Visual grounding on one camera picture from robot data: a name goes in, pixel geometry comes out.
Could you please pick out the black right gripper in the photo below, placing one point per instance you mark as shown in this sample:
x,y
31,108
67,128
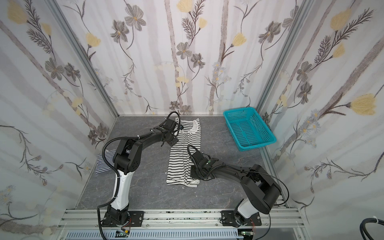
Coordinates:
x,y
197,171

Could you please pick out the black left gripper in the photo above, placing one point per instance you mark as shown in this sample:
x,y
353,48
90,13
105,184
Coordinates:
x,y
173,132

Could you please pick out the black white striped tank top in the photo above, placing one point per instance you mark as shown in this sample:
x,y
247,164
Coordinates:
x,y
179,168

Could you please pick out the teal plastic basket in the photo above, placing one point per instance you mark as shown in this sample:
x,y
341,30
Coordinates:
x,y
248,129

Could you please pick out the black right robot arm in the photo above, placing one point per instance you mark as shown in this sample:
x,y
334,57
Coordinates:
x,y
262,189

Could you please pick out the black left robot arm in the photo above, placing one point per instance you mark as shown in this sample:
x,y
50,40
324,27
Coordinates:
x,y
127,158

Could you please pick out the green circuit board right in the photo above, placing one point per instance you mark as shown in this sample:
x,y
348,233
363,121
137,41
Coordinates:
x,y
246,235

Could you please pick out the green circuit board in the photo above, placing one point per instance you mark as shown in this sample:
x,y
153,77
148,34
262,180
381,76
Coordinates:
x,y
246,235
122,234

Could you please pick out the green circuit board left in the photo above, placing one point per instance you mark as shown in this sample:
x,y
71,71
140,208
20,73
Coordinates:
x,y
122,234

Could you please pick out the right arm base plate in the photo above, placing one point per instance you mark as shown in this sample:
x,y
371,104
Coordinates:
x,y
231,219

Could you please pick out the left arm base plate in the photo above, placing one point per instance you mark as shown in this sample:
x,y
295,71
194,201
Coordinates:
x,y
132,218

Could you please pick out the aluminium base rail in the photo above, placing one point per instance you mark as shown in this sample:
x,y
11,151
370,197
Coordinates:
x,y
182,219

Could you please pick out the aluminium corner post left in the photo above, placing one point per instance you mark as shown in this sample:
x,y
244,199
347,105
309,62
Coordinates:
x,y
81,53

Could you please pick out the aluminium corner post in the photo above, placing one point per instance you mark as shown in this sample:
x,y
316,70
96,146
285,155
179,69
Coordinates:
x,y
81,53
297,24

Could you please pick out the white slotted cable duct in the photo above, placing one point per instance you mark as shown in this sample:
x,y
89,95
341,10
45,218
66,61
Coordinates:
x,y
178,234

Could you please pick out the aluminium corner post right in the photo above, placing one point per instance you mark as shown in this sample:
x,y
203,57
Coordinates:
x,y
297,24

